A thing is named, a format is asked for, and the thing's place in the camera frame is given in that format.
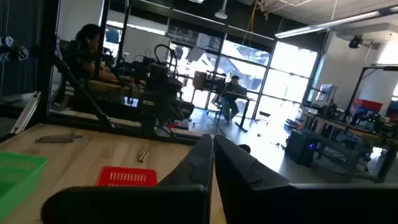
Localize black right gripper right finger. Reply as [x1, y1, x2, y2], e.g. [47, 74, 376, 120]
[213, 134, 398, 224]

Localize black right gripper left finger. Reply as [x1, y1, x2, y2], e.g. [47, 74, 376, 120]
[40, 133, 215, 224]

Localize black computer tower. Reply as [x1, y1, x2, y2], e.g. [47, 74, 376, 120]
[285, 128, 315, 169]

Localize red plastic basket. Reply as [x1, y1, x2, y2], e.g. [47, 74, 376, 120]
[95, 166, 159, 187]

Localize black standing desk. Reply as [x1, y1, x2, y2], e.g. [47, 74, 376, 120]
[224, 90, 259, 134]

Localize wooden workbench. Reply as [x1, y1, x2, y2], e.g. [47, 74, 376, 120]
[301, 110, 398, 184]

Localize person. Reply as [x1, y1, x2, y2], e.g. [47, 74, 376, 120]
[60, 24, 121, 83]
[221, 75, 249, 123]

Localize cardboard box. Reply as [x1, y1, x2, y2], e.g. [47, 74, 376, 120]
[192, 70, 206, 91]

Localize black plastic crate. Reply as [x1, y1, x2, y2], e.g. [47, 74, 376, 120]
[203, 70, 227, 93]

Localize desktop monitor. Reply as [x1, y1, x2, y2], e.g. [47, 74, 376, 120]
[314, 83, 336, 103]

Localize red storage box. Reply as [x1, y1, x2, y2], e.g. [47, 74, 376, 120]
[350, 98, 384, 118]

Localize green plastic basket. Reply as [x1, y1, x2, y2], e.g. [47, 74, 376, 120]
[0, 151, 49, 220]

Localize long ceiling light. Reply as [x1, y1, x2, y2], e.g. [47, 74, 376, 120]
[274, 5, 398, 40]

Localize white pendant lamp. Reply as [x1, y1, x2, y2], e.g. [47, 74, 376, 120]
[214, 0, 229, 20]

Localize black station frame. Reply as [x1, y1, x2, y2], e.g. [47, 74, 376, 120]
[341, 65, 398, 123]

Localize silver aluminium rail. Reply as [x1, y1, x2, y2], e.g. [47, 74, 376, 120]
[11, 90, 42, 134]

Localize black ceiling camera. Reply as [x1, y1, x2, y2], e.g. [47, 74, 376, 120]
[348, 34, 364, 49]

